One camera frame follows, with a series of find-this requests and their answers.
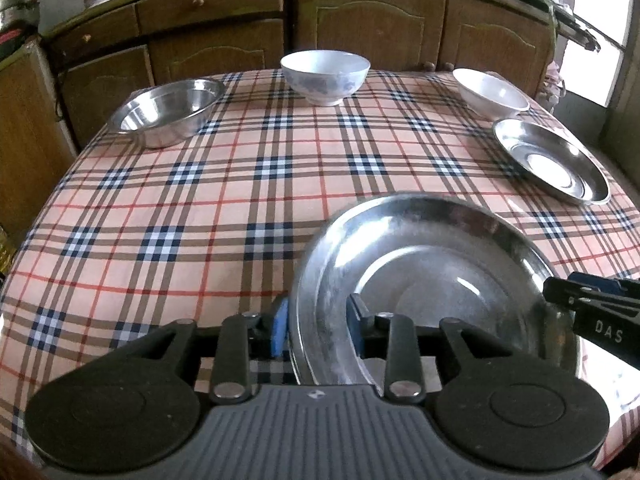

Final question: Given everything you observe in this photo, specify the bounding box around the pink plastic bag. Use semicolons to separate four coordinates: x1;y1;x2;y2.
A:
542;60;566;111

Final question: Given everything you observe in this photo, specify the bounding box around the induction cooker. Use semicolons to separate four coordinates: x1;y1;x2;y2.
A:
0;25;31;61

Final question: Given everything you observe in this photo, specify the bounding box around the plain white bowl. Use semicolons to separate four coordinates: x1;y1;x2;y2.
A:
452;67;531;116

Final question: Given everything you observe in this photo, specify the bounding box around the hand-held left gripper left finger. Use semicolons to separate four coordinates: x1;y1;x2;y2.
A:
125;295;291;405

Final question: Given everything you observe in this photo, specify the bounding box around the window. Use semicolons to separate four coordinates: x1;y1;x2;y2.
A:
570;0;640;108

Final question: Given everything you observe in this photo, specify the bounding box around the blue-patterned white bowl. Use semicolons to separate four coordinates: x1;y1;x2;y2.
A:
280;50;371;107

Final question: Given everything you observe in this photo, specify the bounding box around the steel pot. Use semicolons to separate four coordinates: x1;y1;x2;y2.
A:
0;0;40;28

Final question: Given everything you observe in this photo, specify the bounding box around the steel plate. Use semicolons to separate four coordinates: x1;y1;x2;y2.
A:
290;192;583;396
492;119;612;206

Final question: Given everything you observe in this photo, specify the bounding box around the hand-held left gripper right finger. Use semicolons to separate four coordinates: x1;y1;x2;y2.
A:
347;294;506;405

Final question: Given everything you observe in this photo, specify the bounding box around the plaid tablecloth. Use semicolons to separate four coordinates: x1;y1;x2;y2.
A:
0;67;640;471

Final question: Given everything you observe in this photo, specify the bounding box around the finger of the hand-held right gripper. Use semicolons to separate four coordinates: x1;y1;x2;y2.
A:
542;277;640;317
567;272;640;295

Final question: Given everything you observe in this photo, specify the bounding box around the wooden sideboard cabinet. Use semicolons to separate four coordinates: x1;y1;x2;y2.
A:
42;0;561;106

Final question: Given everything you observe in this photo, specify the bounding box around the deep steel bowl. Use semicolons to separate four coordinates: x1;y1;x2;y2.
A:
107;78;226;148

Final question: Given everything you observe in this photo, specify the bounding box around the small wooden cabinet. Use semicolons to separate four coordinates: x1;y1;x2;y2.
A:
0;35;81;246

